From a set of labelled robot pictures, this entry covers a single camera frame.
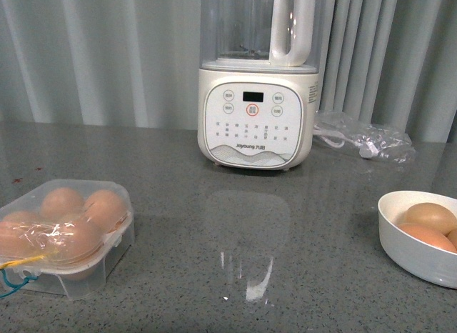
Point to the clear plastic bag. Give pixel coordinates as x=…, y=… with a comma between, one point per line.
x=345, y=134

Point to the brown egg box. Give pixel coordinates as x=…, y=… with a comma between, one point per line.
x=60, y=202
x=106, y=209
x=76, y=241

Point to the blue rubber band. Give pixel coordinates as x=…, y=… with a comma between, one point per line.
x=15, y=287

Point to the brown egg box back left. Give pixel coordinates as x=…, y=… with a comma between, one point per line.
x=60, y=202

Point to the brown egg bowl left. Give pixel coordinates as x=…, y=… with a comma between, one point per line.
x=428, y=235

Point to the brown egg box back right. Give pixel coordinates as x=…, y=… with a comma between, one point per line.
x=106, y=209

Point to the clear plastic egg box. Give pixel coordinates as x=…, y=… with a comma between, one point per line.
x=115, y=243

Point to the pale egg bowl back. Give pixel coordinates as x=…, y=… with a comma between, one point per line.
x=432, y=215

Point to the brown egg bowl right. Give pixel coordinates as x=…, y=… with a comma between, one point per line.
x=452, y=236

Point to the white bowl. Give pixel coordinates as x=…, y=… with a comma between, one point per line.
x=419, y=258

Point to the brown egg bowl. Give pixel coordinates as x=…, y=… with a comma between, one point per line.
x=452, y=236
x=428, y=235

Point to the white Joyoung blender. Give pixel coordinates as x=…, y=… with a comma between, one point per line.
x=259, y=81

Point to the yellow rubber band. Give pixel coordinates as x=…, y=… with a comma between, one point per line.
x=16, y=261

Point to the brown egg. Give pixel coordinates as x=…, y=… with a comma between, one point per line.
x=19, y=232

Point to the brown egg box front right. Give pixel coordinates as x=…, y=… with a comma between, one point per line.
x=76, y=241

